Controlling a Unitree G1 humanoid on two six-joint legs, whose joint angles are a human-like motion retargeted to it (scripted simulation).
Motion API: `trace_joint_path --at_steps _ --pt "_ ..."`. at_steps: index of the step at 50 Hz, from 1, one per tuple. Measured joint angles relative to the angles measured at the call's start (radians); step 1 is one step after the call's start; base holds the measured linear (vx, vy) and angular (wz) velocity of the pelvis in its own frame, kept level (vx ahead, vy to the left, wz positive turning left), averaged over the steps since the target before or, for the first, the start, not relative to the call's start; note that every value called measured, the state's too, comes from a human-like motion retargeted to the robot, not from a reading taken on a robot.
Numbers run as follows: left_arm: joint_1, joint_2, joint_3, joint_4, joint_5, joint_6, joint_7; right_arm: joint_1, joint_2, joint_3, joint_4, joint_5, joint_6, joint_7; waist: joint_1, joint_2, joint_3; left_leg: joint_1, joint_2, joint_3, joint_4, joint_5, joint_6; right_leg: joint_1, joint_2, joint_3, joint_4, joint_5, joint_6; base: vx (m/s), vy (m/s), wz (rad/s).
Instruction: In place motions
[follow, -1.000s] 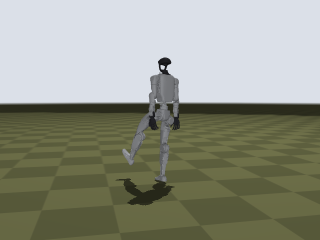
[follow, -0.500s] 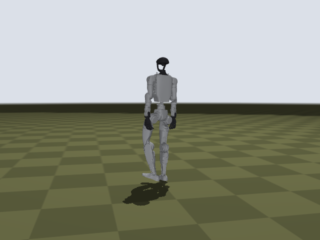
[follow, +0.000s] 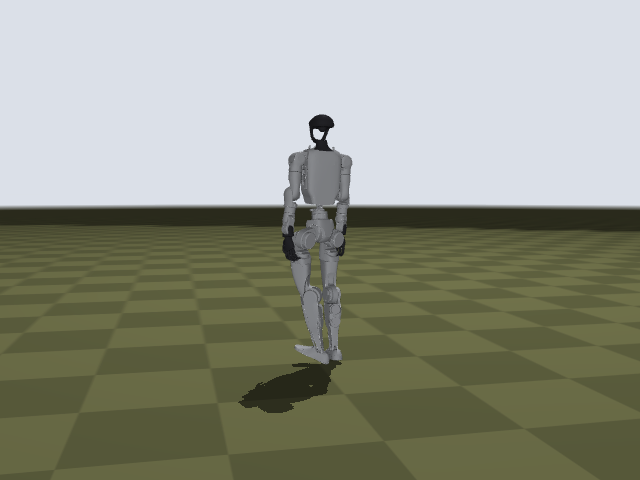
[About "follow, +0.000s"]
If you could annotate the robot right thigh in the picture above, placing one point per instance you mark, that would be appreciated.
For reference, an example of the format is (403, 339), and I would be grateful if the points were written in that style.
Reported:
(329, 263)

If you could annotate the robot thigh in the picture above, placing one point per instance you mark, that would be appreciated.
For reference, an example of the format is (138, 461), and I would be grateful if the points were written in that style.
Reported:
(301, 269)
(329, 263)

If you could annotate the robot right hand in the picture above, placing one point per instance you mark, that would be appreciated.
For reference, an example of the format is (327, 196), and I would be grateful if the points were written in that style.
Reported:
(343, 245)

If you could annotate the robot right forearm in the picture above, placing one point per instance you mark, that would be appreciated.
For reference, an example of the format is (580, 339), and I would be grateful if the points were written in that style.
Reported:
(341, 213)

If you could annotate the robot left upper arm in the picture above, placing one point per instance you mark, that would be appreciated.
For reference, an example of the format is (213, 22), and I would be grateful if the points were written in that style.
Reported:
(296, 160)

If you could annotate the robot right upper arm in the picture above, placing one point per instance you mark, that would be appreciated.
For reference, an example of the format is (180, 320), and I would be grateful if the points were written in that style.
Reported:
(345, 178)

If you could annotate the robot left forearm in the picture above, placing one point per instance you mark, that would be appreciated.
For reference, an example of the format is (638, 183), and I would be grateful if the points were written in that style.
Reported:
(289, 211)

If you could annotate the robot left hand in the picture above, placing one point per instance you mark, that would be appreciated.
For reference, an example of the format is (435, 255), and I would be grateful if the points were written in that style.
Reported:
(288, 245)

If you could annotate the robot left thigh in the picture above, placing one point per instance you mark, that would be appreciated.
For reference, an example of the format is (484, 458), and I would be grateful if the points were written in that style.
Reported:
(301, 269)

